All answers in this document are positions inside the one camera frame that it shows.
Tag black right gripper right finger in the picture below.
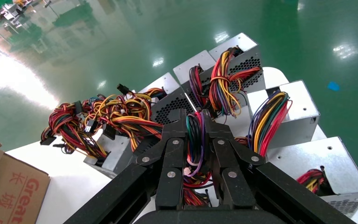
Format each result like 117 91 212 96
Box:
203 109 356 224

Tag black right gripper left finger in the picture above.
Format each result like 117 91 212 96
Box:
63 109 188 224

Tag power supply green purple wires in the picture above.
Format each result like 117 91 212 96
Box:
182 111 214 208

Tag grey power supply centre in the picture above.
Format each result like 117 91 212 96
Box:
86 72 199 127

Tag grey power supply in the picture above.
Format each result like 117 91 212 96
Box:
208 32 267 118
86 72 199 127

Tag upright silver power supply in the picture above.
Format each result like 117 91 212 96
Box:
246 80 321 158

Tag large silver power supply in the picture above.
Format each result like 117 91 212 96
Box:
265 137 358 219

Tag grey power supply far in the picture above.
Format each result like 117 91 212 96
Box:
208 32 267 118

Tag brown cardboard box with dividers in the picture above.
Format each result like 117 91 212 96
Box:
0 136 52 224

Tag silver power supply red wires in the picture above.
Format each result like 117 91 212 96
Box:
40 102 165 181

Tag silver power supply dark wires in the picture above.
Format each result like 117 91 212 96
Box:
172 50 217 109

